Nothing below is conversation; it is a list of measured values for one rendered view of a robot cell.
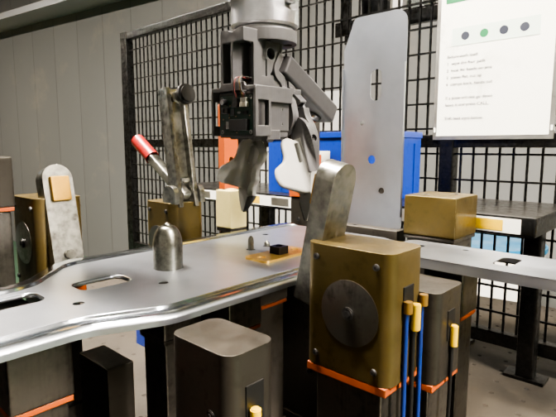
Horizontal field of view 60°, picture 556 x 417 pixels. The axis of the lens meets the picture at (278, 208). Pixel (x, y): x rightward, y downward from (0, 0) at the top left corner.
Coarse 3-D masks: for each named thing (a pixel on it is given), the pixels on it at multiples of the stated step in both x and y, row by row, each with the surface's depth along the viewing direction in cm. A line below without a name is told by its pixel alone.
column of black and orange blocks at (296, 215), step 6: (318, 126) 92; (318, 132) 92; (294, 192) 94; (294, 198) 94; (294, 204) 94; (294, 210) 94; (300, 210) 93; (294, 216) 94; (300, 216) 93; (294, 222) 95; (300, 222) 93; (306, 222) 92
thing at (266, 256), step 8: (272, 248) 58; (280, 248) 57; (288, 248) 61; (296, 248) 61; (248, 256) 56; (256, 256) 56; (264, 256) 57; (272, 256) 56; (280, 256) 56; (288, 256) 57
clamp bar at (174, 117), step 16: (160, 96) 69; (176, 96) 69; (192, 96) 68; (160, 112) 70; (176, 112) 70; (176, 128) 70; (176, 144) 70; (176, 160) 69; (192, 160) 71; (176, 176) 68; (192, 176) 71; (192, 192) 71
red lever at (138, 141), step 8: (136, 136) 77; (136, 144) 76; (144, 144) 76; (144, 152) 75; (152, 152) 75; (152, 160) 74; (160, 160) 74; (160, 168) 73; (168, 184) 72; (184, 192) 70; (184, 200) 70
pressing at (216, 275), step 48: (192, 240) 66; (240, 240) 68; (288, 240) 68; (0, 288) 44; (48, 288) 45; (144, 288) 45; (192, 288) 45; (240, 288) 46; (0, 336) 34; (48, 336) 35
